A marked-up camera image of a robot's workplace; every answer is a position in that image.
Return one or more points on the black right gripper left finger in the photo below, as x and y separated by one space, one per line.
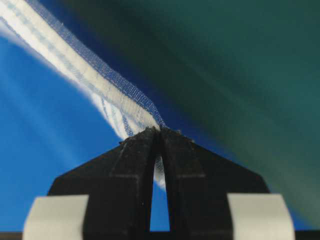
106 198

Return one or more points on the green backdrop sheet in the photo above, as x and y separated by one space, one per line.
247 71

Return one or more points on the blue striped white towel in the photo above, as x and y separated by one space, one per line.
124 107

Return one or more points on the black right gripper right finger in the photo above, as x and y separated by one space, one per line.
212 198

